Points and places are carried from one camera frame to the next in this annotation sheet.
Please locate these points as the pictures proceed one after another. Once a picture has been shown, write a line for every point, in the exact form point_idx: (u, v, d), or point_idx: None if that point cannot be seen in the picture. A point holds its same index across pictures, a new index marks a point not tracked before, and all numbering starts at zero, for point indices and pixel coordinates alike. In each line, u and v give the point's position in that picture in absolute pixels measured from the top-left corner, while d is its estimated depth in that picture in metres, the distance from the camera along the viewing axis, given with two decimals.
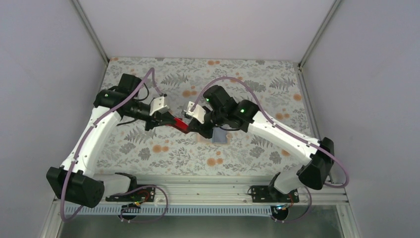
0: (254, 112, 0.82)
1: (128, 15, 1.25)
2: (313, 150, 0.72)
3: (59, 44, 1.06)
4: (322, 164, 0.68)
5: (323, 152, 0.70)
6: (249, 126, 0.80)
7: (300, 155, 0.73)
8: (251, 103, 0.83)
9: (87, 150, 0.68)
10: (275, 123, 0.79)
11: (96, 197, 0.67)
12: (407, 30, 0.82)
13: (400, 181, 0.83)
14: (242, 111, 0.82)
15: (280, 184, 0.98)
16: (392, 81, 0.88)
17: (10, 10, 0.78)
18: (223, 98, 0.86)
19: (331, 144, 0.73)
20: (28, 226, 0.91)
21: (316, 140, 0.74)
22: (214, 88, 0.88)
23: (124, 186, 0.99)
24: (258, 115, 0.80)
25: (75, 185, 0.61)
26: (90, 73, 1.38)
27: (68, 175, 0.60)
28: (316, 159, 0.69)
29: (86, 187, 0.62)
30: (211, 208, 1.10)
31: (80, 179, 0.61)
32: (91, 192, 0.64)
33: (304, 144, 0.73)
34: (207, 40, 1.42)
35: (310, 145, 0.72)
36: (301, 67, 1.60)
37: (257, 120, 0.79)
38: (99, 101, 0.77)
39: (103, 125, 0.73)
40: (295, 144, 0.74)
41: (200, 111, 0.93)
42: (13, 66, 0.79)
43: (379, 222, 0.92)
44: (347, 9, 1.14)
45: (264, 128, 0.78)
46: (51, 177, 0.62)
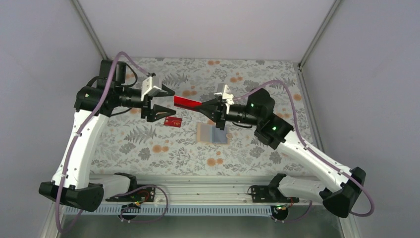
0: (285, 130, 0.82)
1: (128, 15, 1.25)
2: (344, 179, 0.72)
3: (59, 43, 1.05)
4: (352, 195, 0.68)
5: (354, 182, 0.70)
6: (279, 145, 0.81)
7: (330, 182, 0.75)
8: (283, 121, 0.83)
9: (77, 164, 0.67)
10: (307, 145, 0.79)
11: (95, 201, 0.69)
12: (407, 30, 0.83)
13: (400, 180, 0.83)
14: (274, 128, 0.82)
15: (287, 188, 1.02)
16: (392, 81, 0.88)
17: (10, 10, 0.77)
18: (271, 111, 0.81)
19: (364, 175, 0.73)
20: (28, 227, 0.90)
21: (347, 168, 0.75)
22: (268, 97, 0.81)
23: (124, 187, 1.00)
24: (290, 136, 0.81)
25: (69, 200, 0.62)
26: (90, 73, 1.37)
27: (59, 192, 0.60)
28: (346, 188, 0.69)
29: (81, 200, 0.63)
30: (212, 208, 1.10)
31: (72, 194, 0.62)
32: (88, 201, 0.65)
33: (335, 171, 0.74)
34: (207, 40, 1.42)
35: (341, 173, 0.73)
36: (301, 67, 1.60)
37: (288, 140, 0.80)
38: (80, 104, 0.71)
39: (88, 132, 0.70)
40: (326, 170, 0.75)
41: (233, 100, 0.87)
42: (13, 65, 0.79)
43: (379, 222, 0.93)
44: (347, 10, 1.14)
45: (295, 149, 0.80)
46: (44, 192, 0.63)
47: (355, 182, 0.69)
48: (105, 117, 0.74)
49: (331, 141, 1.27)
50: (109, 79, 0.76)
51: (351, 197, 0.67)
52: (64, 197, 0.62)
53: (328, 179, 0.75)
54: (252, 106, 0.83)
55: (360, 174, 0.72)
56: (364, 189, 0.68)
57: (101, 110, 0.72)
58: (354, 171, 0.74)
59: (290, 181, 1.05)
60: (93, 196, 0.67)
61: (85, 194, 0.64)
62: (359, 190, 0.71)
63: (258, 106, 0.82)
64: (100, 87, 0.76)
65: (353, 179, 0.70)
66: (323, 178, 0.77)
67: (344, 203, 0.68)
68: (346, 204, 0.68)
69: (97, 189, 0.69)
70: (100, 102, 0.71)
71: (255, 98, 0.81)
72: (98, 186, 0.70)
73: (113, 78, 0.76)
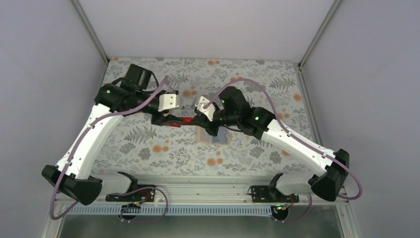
0: (268, 119, 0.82)
1: (128, 15, 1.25)
2: (329, 162, 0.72)
3: (59, 44, 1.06)
4: (337, 176, 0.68)
5: (338, 164, 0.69)
6: (263, 134, 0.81)
7: (315, 167, 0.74)
8: (266, 111, 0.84)
9: (83, 154, 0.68)
10: (290, 132, 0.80)
11: (93, 195, 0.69)
12: (407, 30, 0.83)
13: (400, 180, 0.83)
14: (256, 118, 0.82)
15: (283, 184, 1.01)
16: (392, 81, 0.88)
17: (11, 10, 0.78)
18: (240, 102, 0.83)
19: (347, 156, 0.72)
20: (28, 227, 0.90)
21: (331, 151, 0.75)
22: (233, 89, 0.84)
23: (124, 186, 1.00)
24: (272, 124, 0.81)
25: (66, 188, 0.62)
26: (90, 73, 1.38)
27: (59, 178, 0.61)
28: (331, 171, 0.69)
29: (77, 191, 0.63)
30: (212, 208, 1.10)
31: (71, 183, 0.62)
32: (85, 194, 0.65)
33: (319, 155, 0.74)
34: (207, 41, 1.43)
35: (325, 155, 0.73)
36: (301, 67, 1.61)
37: (271, 128, 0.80)
38: (100, 99, 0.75)
39: (100, 126, 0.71)
40: (310, 154, 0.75)
41: (211, 108, 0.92)
42: (13, 66, 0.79)
43: (379, 222, 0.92)
44: (347, 10, 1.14)
45: (278, 137, 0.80)
46: (47, 174, 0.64)
47: (339, 163, 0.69)
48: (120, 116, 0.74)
49: (331, 141, 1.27)
50: (133, 82, 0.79)
51: (336, 178, 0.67)
52: (63, 184, 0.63)
53: (313, 163, 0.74)
54: (224, 102, 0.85)
55: (343, 156, 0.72)
56: (348, 170, 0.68)
57: (117, 108, 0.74)
58: (337, 153, 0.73)
59: (285, 177, 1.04)
60: (92, 189, 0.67)
61: (83, 186, 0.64)
62: (344, 172, 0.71)
63: (228, 100, 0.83)
64: (123, 87, 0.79)
65: (336, 161, 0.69)
66: (309, 164, 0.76)
67: (330, 185, 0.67)
68: (333, 186, 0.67)
69: (96, 183, 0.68)
70: (117, 100, 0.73)
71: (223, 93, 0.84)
72: (97, 181, 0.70)
73: (137, 81, 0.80)
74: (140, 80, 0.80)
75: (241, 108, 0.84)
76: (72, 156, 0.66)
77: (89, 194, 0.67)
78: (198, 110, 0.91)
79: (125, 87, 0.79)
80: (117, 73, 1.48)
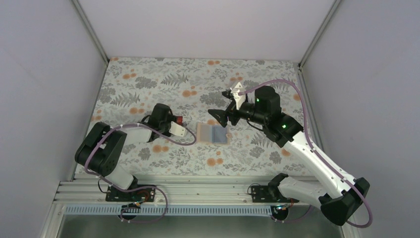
0: (295, 130, 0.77)
1: (128, 15, 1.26)
2: (346, 187, 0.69)
3: (60, 44, 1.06)
4: (351, 203, 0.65)
5: (356, 192, 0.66)
6: (286, 143, 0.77)
7: (331, 188, 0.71)
8: (295, 120, 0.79)
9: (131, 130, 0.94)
10: (315, 148, 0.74)
11: (110, 169, 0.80)
12: (407, 30, 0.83)
13: (399, 179, 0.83)
14: (284, 127, 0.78)
15: (287, 188, 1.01)
16: (391, 81, 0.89)
17: (11, 10, 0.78)
18: (275, 107, 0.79)
19: (368, 185, 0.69)
20: (28, 226, 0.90)
21: (351, 177, 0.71)
22: (271, 91, 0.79)
23: (135, 176, 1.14)
24: (298, 135, 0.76)
25: (112, 141, 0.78)
26: (90, 73, 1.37)
27: (111, 130, 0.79)
28: (346, 196, 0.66)
29: (114, 147, 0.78)
30: (211, 208, 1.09)
31: (119, 135, 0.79)
32: (115, 155, 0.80)
33: (338, 178, 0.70)
34: (207, 41, 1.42)
35: (344, 180, 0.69)
36: (301, 67, 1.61)
37: (296, 140, 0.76)
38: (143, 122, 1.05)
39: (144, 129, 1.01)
40: (329, 175, 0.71)
41: (242, 98, 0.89)
42: (12, 66, 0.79)
43: (379, 222, 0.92)
44: (346, 11, 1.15)
45: (301, 150, 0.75)
46: (99, 126, 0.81)
47: (356, 192, 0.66)
48: (149, 134, 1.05)
49: (330, 141, 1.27)
50: (158, 118, 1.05)
51: (350, 205, 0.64)
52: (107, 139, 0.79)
53: (330, 185, 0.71)
54: (258, 100, 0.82)
55: (364, 185, 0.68)
56: (365, 202, 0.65)
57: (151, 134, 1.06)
58: (358, 180, 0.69)
59: (290, 181, 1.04)
60: (117, 159, 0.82)
61: (119, 147, 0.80)
62: (359, 201, 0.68)
63: (263, 101, 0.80)
64: (150, 121, 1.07)
65: (354, 188, 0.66)
66: (325, 183, 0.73)
67: (342, 210, 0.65)
68: (343, 211, 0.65)
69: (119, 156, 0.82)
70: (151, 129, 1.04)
71: (262, 91, 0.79)
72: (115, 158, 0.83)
73: (160, 117, 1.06)
74: (170, 121, 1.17)
75: (273, 113, 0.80)
76: (126, 128, 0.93)
77: (114, 161, 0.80)
78: (232, 94, 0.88)
79: (153, 121, 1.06)
80: (117, 73, 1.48)
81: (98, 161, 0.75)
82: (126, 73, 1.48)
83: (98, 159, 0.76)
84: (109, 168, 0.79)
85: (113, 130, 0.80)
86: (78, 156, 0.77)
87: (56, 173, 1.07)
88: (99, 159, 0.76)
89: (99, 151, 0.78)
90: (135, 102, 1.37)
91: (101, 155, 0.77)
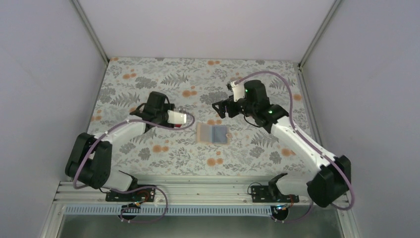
0: (281, 116, 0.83)
1: (128, 16, 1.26)
2: (325, 162, 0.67)
3: (60, 44, 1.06)
4: (330, 177, 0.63)
5: (334, 167, 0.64)
6: (272, 127, 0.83)
7: (311, 164, 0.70)
8: (282, 108, 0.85)
9: (117, 133, 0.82)
10: (297, 129, 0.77)
11: (102, 180, 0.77)
12: (406, 30, 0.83)
13: (400, 180, 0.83)
14: (270, 112, 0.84)
15: (284, 183, 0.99)
16: (390, 81, 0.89)
17: (11, 10, 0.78)
18: (261, 96, 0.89)
19: (349, 163, 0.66)
20: (28, 227, 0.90)
21: (332, 154, 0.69)
22: (258, 83, 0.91)
23: (135, 176, 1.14)
24: (283, 119, 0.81)
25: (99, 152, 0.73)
26: (90, 73, 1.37)
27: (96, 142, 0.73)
28: (324, 170, 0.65)
29: (103, 159, 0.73)
30: (211, 208, 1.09)
31: (105, 147, 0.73)
32: (105, 166, 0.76)
33: (318, 154, 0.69)
34: (206, 41, 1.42)
35: (323, 156, 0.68)
36: (301, 67, 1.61)
37: (280, 122, 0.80)
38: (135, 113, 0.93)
39: (134, 124, 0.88)
40: (309, 152, 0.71)
41: (239, 92, 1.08)
42: (13, 66, 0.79)
43: (380, 222, 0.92)
44: (346, 11, 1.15)
45: (284, 131, 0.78)
46: (83, 137, 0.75)
47: (335, 166, 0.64)
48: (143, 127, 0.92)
49: (331, 141, 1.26)
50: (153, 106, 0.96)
51: (328, 179, 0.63)
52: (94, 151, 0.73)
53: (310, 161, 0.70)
54: (247, 91, 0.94)
55: (344, 162, 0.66)
56: (343, 176, 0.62)
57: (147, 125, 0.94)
58: (339, 158, 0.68)
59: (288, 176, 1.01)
60: (108, 168, 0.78)
61: (108, 158, 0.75)
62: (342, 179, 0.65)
63: (251, 90, 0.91)
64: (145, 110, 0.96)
65: (333, 162, 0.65)
66: (307, 162, 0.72)
67: (321, 184, 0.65)
68: (323, 186, 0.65)
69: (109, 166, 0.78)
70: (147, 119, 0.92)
71: (250, 82, 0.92)
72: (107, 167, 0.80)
73: (156, 105, 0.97)
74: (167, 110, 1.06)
75: (260, 101, 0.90)
76: (111, 132, 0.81)
77: (105, 172, 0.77)
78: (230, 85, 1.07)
79: (148, 111, 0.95)
80: (117, 73, 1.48)
81: (88, 174, 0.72)
82: (126, 73, 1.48)
83: (88, 173, 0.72)
84: (101, 179, 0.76)
85: (98, 140, 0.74)
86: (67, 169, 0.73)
87: (56, 173, 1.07)
88: (88, 171, 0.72)
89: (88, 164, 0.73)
90: (135, 102, 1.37)
91: (90, 168, 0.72)
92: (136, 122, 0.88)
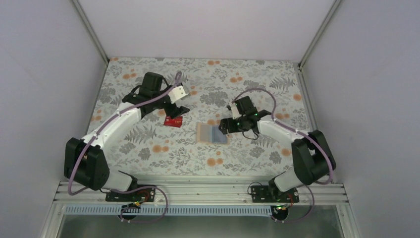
0: (263, 114, 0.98)
1: (128, 16, 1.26)
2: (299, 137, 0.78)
3: (60, 44, 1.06)
4: (304, 147, 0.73)
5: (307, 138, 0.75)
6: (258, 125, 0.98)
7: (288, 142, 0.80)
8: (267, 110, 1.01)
9: (108, 132, 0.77)
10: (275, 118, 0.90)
11: (102, 180, 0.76)
12: (406, 30, 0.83)
13: (399, 180, 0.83)
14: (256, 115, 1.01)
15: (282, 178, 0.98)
16: (390, 81, 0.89)
17: (10, 10, 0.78)
18: (245, 103, 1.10)
19: (321, 137, 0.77)
20: (28, 227, 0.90)
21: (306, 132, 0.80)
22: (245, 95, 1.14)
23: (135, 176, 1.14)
24: (265, 116, 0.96)
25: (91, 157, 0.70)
26: (90, 73, 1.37)
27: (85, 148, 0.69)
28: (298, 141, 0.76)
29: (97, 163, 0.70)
30: (211, 208, 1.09)
31: (97, 151, 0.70)
32: (102, 169, 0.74)
33: (291, 132, 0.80)
34: (206, 41, 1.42)
35: (297, 132, 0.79)
36: (301, 67, 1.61)
37: (263, 118, 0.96)
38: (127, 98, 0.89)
39: (126, 116, 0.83)
40: (285, 132, 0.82)
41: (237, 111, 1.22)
42: (13, 66, 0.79)
43: (380, 222, 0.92)
44: (346, 10, 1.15)
45: (266, 123, 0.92)
46: (71, 143, 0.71)
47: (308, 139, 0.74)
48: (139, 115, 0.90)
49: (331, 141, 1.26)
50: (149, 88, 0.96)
51: (302, 148, 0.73)
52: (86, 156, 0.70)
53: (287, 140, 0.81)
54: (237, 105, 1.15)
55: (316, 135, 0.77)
56: (315, 145, 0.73)
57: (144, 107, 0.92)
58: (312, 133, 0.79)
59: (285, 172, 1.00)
60: (106, 169, 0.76)
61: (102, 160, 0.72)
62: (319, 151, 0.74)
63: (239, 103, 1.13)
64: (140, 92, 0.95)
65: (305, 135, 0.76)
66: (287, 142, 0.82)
67: (297, 154, 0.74)
68: (299, 155, 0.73)
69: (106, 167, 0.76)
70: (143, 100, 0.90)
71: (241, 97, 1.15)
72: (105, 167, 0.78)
73: (152, 86, 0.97)
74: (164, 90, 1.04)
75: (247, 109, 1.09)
76: (101, 132, 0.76)
77: (103, 173, 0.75)
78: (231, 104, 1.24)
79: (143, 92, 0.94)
80: (117, 73, 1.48)
81: (87, 178, 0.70)
82: (126, 73, 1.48)
83: (86, 177, 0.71)
84: (101, 180, 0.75)
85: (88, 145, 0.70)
86: (66, 171, 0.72)
87: (56, 173, 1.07)
88: (86, 175, 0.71)
89: (84, 167, 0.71)
90: None
91: (88, 172, 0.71)
92: (129, 111, 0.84)
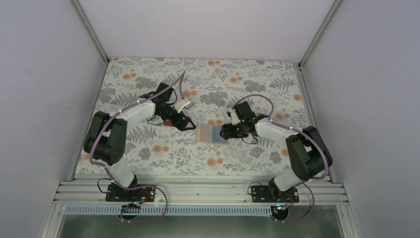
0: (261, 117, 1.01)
1: (128, 16, 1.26)
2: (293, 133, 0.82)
3: (60, 44, 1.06)
4: (298, 142, 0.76)
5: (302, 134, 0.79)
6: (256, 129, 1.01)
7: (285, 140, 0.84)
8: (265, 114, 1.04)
9: (131, 112, 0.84)
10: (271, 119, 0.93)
11: (117, 156, 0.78)
12: (406, 30, 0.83)
13: (399, 180, 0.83)
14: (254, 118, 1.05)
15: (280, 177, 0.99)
16: (390, 81, 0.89)
17: (10, 10, 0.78)
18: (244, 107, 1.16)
19: (316, 132, 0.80)
20: (28, 227, 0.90)
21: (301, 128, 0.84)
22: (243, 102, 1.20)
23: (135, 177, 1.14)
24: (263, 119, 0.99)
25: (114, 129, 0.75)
26: (90, 73, 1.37)
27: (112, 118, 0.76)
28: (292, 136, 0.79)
29: (119, 135, 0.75)
30: (211, 208, 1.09)
31: (121, 123, 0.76)
32: (120, 144, 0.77)
33: (287, 130, 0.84)
34: (206, 41, 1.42)
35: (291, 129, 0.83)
36: (301, 67, 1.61)
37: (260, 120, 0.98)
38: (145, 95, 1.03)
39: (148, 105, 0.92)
40: (281, 131, 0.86)
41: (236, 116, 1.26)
42: (13, 66, 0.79)
43: (380, 222, 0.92)
44: (346, 10, 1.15)
45: (263, 125, 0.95)
46: (99, 115, 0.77)
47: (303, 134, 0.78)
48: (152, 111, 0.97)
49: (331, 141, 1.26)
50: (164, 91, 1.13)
51: (296, 143, 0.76)
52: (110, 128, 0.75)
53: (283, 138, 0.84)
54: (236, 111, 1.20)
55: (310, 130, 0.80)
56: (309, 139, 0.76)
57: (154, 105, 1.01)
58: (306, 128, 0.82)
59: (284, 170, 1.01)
60: (122, 147, 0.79)
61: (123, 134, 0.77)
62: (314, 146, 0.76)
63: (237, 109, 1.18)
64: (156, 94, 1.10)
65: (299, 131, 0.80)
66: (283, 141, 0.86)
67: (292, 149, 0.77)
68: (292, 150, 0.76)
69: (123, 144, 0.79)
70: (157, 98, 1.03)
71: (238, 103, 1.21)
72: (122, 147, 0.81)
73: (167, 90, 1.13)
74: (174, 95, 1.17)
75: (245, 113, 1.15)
76: (125, 110, 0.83)
77: (120, 148, 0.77)
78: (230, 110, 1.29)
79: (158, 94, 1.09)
80: (117, 73, 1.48)
81: (104, 149, 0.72)
82: (126, 73, 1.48)
83: (105, 148, 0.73)
84: (115, 156, 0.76)
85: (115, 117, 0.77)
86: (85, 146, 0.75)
87: (56, 173, 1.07)
88: (104, 147, 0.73)
89: (104, 140, 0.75)
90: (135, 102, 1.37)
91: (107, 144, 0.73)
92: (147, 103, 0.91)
